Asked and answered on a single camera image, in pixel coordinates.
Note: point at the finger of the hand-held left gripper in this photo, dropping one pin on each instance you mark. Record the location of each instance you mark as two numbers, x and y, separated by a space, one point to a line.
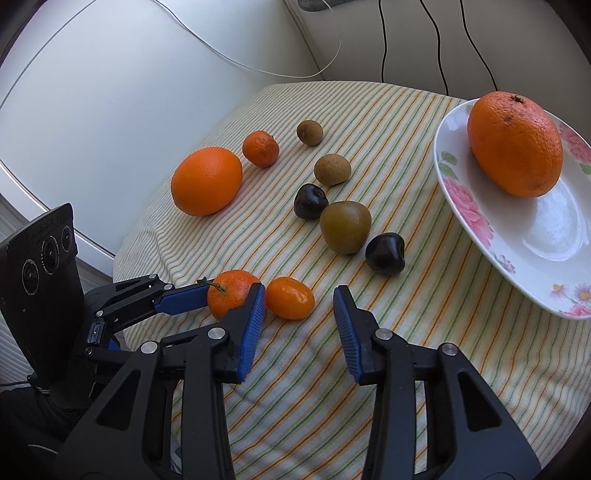
184 299
111 356

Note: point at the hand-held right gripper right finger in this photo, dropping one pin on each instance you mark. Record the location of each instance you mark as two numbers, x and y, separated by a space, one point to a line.
346 327

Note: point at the white floral plate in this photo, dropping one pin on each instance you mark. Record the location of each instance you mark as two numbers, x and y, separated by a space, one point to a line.
549 230

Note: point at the orange kumquat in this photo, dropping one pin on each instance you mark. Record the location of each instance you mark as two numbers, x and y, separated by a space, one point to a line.
290 298

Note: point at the striped tablecloth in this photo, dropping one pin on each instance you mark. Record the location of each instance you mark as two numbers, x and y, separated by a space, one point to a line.
406 184

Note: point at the small mandarin with stem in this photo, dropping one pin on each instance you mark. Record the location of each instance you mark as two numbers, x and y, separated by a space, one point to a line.
228 293

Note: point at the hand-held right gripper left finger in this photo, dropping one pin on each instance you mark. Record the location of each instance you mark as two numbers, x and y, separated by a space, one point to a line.
251 323

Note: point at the dark plum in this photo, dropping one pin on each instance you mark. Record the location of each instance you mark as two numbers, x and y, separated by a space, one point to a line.
310 202

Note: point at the green-brown kiwi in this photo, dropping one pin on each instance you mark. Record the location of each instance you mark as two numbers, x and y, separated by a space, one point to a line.
345 227

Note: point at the large round orange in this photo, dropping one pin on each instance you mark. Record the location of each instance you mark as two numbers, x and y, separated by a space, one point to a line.
206 181

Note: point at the large oblong orange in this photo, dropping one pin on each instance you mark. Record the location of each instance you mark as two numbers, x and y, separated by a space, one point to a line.
515 143

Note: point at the large tan longan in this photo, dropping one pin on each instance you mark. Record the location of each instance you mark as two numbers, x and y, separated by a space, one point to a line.
332 170

